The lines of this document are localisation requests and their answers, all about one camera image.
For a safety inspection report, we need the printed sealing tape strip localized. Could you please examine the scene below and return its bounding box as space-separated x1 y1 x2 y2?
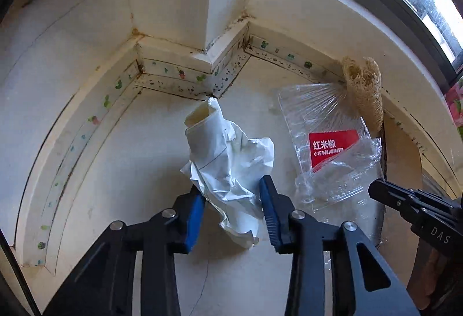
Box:
34 34 348 266

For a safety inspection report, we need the brown cardboard sheet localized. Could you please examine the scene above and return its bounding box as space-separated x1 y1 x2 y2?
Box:
380 110 424 248

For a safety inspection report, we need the tan loofah scrubber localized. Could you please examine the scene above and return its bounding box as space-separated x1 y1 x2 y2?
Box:
340 56 385 137

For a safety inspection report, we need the clear plastic food packaging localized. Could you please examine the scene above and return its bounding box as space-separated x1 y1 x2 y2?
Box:
278 82 385 248

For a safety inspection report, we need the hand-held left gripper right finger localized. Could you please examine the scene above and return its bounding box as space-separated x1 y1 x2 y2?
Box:
258 175 420 316

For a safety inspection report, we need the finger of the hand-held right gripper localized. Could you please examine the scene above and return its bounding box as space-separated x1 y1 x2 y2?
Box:
368 181 420 228
383 181 462 212

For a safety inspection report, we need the white paper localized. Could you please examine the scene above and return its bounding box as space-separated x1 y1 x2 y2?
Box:
180 97 275 249

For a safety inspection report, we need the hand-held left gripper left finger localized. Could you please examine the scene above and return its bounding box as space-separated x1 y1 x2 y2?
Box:
43 189 207 316

